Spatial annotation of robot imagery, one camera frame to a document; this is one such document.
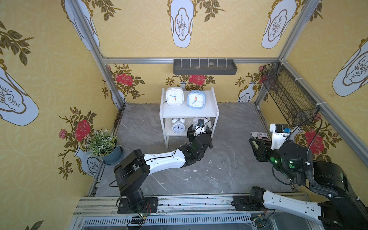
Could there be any white twin-bell clock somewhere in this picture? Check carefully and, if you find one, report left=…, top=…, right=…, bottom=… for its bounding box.
left=192, top=117, right=212, bottom=130
left=172, top=118, right=186, bottom=133

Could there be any blue square alarm clock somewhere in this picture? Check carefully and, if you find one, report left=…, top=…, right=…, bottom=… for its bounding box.
left=187, top=90, right=206, bottom=110

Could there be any white square alarm clock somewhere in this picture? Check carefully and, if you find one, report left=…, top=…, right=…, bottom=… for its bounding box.
left=165, top=87, right=184, bottom=106

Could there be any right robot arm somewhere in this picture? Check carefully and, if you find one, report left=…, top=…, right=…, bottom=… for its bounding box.
left=249, top=138, right=368, bottom=230

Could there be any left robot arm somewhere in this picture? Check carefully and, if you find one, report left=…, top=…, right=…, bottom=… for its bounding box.
left=109, top=127, right=213, bottom=213

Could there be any white two-tier shelf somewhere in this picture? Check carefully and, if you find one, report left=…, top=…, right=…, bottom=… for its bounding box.
left=159, top=87, right=219, bottom=147

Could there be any flower seed packet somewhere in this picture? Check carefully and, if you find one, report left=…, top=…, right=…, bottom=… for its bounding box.
left=251, top=132, right=271, bottom=141

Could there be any right circuit board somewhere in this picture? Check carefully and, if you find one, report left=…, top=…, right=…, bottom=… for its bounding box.
left=251, top=214, right=269, bottom=230

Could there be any circuit board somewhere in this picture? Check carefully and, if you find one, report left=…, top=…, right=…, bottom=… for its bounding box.
left=251, top=214, right=269, bottom=230
left=127, top=213, right=149, bottom=225

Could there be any potted green plant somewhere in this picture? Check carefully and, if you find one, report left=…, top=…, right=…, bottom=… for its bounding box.
left=87, top=129, right=124, bottom=165

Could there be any left circuit board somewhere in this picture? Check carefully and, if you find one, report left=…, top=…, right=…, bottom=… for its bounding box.
left=127, top=213, right=149, bottom=225

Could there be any black wire mesh basket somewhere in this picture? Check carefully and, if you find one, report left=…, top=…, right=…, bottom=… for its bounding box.
left=261, top=62, right=320, bottom=127

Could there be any grey wall tray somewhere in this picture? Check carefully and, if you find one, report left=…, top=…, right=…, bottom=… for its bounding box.
left=173, top=58, right=238, bottom=75

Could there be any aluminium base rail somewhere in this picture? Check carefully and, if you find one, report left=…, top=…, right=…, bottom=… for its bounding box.
left=69, top=193, right=323, bottom=230

